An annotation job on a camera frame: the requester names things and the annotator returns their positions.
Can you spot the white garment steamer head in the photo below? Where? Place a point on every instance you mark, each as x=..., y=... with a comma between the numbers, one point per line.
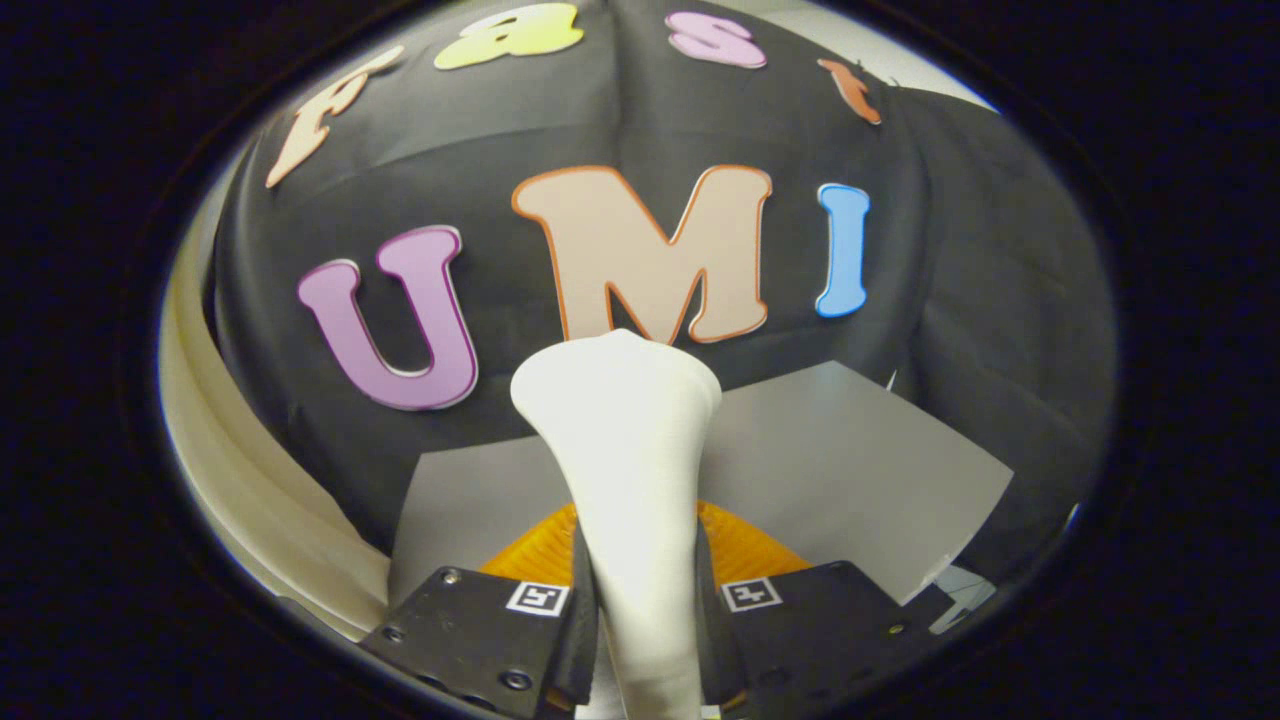
x=630, y=480

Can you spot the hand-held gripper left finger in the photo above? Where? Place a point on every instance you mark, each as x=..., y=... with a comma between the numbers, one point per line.
x=470, y=630

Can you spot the cream button-up shirt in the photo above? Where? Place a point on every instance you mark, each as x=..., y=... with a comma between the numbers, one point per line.
x=240, y=470

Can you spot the grey and white cabinet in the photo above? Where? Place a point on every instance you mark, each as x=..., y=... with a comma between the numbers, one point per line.
x=840, y=470

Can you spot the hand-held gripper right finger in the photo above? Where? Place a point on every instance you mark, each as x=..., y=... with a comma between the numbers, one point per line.
x=820, y=630

